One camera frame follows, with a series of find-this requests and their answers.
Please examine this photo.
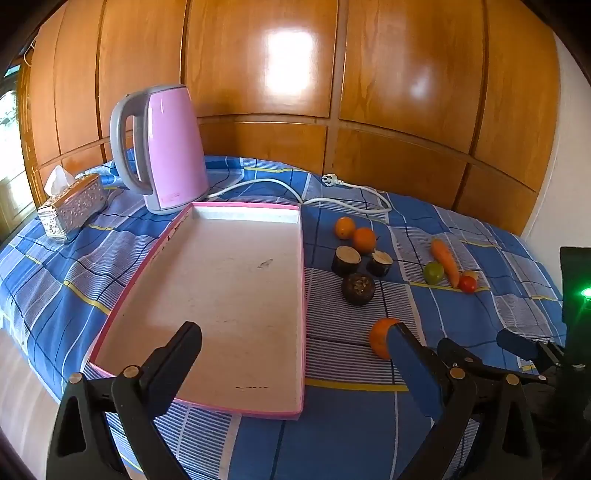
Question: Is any orange with stem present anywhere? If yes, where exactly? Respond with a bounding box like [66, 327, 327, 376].
[353, 227, 377, 254]

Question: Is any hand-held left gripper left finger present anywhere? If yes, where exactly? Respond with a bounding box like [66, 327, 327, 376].
[46, 322, 202, 480]

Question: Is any white power cord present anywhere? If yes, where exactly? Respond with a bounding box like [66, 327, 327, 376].
[205, 173, 393, 214]

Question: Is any window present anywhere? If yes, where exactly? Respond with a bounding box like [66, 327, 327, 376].
[0, 65, 26, 232]

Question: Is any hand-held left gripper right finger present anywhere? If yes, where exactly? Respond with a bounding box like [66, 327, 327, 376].
[387, 322, 536, 480]

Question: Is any blue checked blanket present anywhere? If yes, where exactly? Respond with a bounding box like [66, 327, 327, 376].
[0, 154, 571, 480]

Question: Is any carrot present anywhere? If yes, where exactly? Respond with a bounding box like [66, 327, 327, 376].
[431, 237, 461, 288]

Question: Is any small dark cut fruit half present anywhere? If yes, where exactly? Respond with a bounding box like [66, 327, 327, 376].
[367, 250, 394, 278]

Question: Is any silver tissue box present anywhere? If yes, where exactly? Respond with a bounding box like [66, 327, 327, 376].
[37, 173, 108, 243]

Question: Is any pink shallow tray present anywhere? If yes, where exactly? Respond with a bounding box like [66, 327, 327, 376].
[88, 202, 306, 421]

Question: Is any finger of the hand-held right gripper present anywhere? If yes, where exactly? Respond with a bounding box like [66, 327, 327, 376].
[497, 329, 565, 370]
[438, 338, 550, 384]

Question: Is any white tissue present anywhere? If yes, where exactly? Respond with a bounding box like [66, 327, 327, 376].
[45, 165, 75, 195]

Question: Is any dark round fruit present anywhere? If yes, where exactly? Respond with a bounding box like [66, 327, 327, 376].
[342, 273, 376, 306]

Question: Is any large dark cut fruit half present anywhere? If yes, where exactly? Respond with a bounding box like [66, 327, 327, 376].
[331, 246, 362, 278]

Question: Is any pink electric kettle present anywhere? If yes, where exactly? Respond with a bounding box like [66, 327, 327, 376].
[109, 84, 211, 215]

